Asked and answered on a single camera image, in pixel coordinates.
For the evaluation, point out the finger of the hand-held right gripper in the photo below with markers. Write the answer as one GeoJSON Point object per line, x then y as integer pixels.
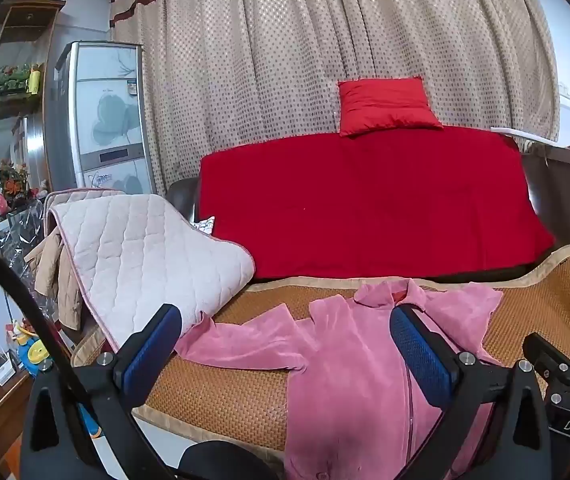
{"type": "Point", "coordinates": [552, 360]}

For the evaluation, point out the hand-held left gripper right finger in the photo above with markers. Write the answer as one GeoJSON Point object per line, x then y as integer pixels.
{"type": "Point", "coordinates": [420, 355]}

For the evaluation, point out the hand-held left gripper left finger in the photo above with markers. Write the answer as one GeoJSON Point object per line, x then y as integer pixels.
{"type": "Point", "coordinates": [157, 345]}

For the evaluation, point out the woven bamboo mat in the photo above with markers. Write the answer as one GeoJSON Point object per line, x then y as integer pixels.
{"type": "Point", "coordinates": [225, 390]}

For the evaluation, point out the quilted white blanket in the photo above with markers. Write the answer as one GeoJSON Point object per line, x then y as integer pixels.
{"type": "Point", "coordinates": [140, 250]}

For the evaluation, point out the beige jacket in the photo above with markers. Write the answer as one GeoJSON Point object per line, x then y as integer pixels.
{"type": "Point", "coordinates": [52, 280]}

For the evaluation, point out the colourful plastic toy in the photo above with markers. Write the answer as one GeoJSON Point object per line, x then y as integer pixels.
{"type": "Point", "coordinates": [32, 350]}

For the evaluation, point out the small patterned cushion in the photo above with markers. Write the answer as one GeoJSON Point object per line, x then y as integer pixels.
{"type": "Point", "coordinates": [205, 225]}

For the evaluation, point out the red blanket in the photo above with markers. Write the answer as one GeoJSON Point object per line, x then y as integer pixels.
{"type": "Point", "coordinates": [365, 200]}

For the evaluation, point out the low wooden cabinet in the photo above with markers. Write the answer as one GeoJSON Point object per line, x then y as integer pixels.
{"type": "Point", "coordinates": [0, 410]}

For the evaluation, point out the clear plastic sheet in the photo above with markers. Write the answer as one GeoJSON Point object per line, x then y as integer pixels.
{"type": "Point", "coordinates": [15, 240]}

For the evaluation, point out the white board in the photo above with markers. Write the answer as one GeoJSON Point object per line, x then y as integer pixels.
{"type": "Point", "coordinates": [525, 134]}

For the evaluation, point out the flower ornament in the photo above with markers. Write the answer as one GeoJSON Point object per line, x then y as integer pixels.
{"type": "Point", "coordinates": [12, 182]}

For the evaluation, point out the red pillow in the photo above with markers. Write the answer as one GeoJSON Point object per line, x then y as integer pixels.
{"type": "Point", "coordinates": [385, 107]}

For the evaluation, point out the wooden display cabinet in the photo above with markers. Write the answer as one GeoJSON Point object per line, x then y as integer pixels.
{"type": "Point", "coordinates": [15, 125]}

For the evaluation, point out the yellow bottle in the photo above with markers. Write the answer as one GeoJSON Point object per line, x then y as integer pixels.
{"type": "Point", "coordinates": [34, 80]}

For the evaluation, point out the green shelf ornament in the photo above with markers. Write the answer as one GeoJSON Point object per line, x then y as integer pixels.
{"type": "Point", "coordinates": [10, 80]}

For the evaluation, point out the beige dotted curtain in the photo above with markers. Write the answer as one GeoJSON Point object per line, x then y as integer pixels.
{"type": "Point", "coordinates": [265, 60]}

